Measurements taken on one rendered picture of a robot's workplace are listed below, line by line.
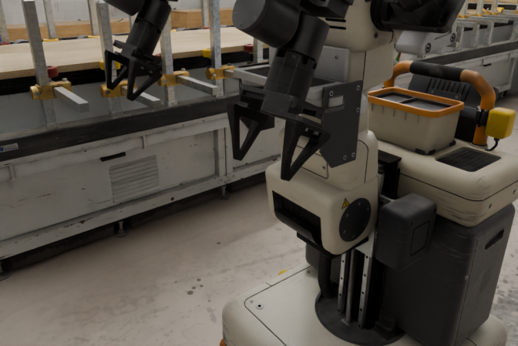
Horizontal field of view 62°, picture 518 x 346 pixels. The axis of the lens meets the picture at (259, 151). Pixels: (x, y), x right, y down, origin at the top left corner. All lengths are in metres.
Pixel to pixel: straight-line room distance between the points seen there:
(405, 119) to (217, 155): 1.48
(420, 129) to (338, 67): 0.38
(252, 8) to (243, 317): 1.04
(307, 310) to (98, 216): 1.21
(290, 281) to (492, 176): 0.74
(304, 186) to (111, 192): 1.44
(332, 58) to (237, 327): 0.87
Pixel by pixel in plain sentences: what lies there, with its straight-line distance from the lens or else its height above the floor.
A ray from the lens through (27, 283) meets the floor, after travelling 2.19.
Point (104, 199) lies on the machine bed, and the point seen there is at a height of 0.22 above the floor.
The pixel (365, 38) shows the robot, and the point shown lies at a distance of 0.81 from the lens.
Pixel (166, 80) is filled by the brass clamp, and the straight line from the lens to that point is 1.90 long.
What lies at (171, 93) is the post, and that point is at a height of 0.76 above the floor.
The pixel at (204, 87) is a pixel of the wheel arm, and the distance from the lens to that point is 1.73.
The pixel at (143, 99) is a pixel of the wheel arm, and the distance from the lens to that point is 1.64.
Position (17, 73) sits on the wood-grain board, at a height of 0.89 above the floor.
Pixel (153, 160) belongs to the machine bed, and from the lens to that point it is 2.27.
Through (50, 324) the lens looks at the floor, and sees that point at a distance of 1.94.
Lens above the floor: 1.22
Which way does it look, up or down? 22 degrees down
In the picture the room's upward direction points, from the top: straight up
